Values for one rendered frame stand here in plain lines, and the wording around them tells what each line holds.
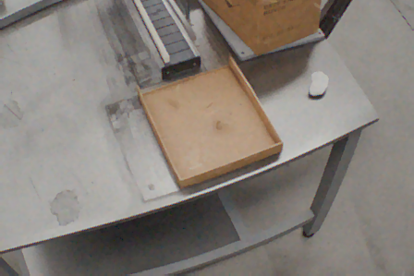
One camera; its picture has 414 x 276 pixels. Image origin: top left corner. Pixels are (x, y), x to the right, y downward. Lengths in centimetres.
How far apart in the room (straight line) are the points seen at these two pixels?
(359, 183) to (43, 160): 146
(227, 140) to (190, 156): 10
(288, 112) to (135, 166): 41
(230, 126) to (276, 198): 90
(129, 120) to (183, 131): 14
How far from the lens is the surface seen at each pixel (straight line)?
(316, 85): 146
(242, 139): 136
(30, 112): 150
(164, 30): 154
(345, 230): 221
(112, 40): 162
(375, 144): 248
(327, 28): 213
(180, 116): 140
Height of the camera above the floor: 194
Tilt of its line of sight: 53 degrees down
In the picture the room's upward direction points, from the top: straight up
